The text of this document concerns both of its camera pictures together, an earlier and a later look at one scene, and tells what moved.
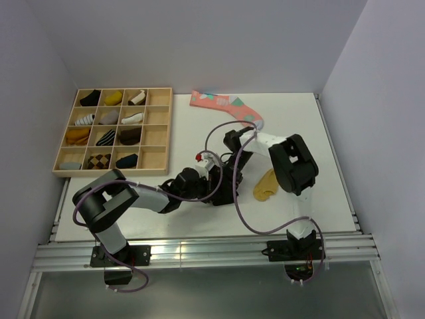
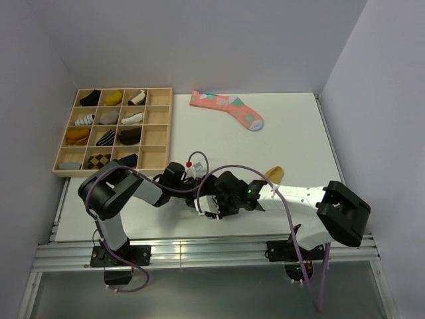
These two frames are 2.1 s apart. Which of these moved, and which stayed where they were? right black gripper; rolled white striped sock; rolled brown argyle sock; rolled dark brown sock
Moved: right black gripper
Stayed: rolled white striped sock; rolled brown argyle sock; rolled dark brown sock
